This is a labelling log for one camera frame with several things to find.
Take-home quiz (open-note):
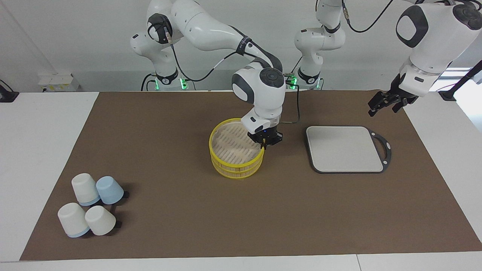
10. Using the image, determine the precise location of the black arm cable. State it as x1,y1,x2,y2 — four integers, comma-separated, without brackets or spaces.
341,0,396,33
149,17,300,125

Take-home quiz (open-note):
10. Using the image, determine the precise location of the black camera stand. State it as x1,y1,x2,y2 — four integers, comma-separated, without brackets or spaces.
439,60,482,101

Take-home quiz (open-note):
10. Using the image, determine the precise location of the white plastic cup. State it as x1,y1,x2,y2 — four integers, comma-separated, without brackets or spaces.
58,202,91,238
85,206,116,236
72,173,101,206

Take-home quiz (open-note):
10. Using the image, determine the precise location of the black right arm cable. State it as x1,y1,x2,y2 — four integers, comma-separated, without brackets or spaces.
149,17,300,125

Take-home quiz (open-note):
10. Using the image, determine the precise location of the yellow bamboo steamer base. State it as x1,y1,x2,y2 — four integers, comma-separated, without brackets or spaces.
211,154,263,179

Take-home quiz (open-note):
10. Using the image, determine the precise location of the grey cutting board dark rim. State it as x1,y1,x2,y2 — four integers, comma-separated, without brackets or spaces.
304,125,392,174

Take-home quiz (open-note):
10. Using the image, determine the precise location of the white power strip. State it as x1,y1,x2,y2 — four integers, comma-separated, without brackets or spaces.
38,73,80,92

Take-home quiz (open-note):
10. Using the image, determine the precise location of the brown table mat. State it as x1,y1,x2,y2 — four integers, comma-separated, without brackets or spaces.
20,90,482,261

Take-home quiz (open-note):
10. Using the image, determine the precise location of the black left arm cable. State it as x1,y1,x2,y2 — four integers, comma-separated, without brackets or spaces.
341,0,396,33

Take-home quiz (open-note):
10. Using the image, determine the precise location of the light blue plastic cup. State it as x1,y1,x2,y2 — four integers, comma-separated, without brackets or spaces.
96,176,124,205

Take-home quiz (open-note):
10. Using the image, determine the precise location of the black table clamp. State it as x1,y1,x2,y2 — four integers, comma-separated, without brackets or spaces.
0,80,19,103

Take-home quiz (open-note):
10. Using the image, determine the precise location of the yellow bamboo steamer lid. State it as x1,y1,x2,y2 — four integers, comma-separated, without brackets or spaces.
209,118,265,168

